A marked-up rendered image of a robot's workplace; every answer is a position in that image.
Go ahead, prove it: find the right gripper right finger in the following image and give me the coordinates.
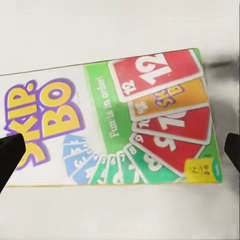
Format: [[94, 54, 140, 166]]
[[224, 133, 240, 173]]

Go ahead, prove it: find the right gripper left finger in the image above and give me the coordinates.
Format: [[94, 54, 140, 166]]
[[0, 133, 26, 194]]

